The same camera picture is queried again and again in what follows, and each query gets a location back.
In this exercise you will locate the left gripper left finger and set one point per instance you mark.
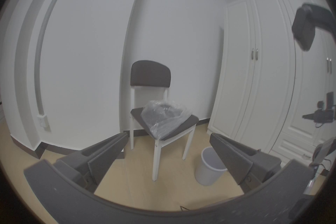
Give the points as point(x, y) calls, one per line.
point(105, 160)

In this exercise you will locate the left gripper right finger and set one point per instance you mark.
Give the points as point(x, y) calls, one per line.
point(236, 160)

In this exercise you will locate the white trash bin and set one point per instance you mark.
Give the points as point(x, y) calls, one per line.
point(207, 173)

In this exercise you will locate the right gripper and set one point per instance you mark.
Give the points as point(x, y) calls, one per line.
point(326, 115)

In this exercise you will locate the white wall socket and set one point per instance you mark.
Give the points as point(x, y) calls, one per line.
point(43, 122)

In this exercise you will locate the clear plastic bag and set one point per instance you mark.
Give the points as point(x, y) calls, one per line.
point(162, 118)

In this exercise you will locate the white wardrobe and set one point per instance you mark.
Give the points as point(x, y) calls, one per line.
point(262, 73)

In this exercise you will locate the white chair dark grey cushions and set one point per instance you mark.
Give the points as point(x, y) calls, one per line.
point(151, 73)

